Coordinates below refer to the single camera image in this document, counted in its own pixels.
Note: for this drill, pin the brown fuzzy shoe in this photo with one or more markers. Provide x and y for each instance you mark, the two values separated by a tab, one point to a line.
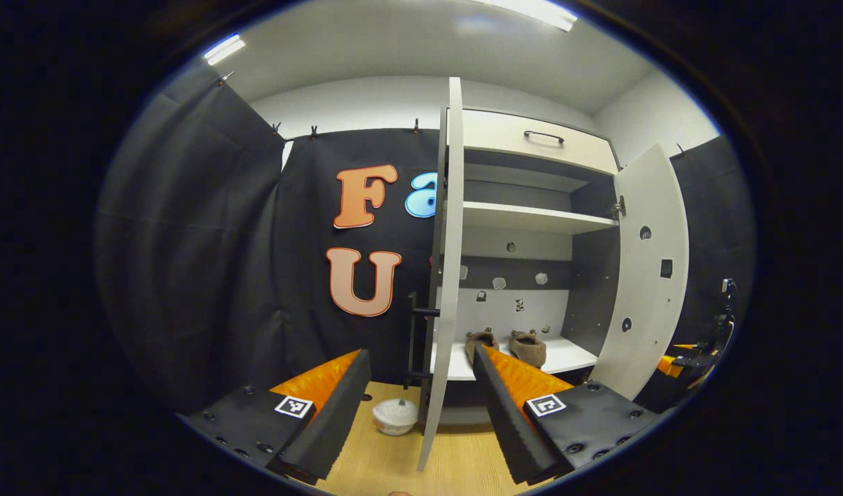
487	337
529	351

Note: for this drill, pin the ceiling light strip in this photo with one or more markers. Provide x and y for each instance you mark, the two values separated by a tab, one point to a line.
532	10
224	49

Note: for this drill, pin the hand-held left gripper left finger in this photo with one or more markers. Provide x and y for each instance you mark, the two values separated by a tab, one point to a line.
339	420

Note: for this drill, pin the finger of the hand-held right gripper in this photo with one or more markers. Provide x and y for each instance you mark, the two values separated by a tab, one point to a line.
687	346
669	365

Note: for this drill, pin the white cabinet drawer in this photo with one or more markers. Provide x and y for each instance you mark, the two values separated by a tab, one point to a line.
504	138

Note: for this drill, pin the metal door hinge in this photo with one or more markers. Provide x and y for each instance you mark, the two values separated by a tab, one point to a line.
618	207

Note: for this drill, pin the black backdrop cloth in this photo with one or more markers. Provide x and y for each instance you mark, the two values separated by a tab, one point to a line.
222	241
717	227

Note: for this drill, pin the white cabinet shelf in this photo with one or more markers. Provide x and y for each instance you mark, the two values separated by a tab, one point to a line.
525	217
566	355

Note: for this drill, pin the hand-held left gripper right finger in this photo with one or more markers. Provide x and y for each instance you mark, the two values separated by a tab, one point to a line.
507	420

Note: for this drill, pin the white shoe cabinet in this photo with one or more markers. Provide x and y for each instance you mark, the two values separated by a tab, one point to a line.
497	313

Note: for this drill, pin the white round bowl-shaped object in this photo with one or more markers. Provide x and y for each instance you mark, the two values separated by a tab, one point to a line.
394	417

